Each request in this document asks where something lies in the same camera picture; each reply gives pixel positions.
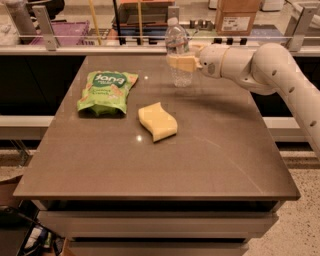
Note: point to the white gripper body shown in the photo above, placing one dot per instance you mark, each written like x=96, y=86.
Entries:
x=211, y=62

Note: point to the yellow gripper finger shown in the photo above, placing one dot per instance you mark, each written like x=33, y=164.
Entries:
x=196, y=49
x=184, y=63

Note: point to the clear plastic water bottle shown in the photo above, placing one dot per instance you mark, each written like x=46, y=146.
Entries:
x=176, y=41

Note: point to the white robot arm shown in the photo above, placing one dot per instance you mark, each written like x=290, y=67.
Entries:
x=268, y=69

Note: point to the cardboard box with label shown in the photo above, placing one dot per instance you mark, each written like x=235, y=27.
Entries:
x=235, y=17

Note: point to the yellow wavy sponge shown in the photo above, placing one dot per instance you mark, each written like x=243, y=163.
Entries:
x=157, y=121

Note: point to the green snack bag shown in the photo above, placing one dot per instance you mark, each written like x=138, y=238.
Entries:
x=106, y=92

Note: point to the yellow pole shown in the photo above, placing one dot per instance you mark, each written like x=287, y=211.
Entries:
x=93, y=14

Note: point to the purple plastic crate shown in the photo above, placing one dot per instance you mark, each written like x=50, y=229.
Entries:
x=70, y=33

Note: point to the grey table drawer unit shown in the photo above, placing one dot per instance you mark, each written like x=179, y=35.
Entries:
x=154, y=233

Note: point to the metal railing post right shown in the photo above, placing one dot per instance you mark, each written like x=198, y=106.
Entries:
x=297, y=36

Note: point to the metal railing post left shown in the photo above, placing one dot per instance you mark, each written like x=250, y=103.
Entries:
x=44, y=23

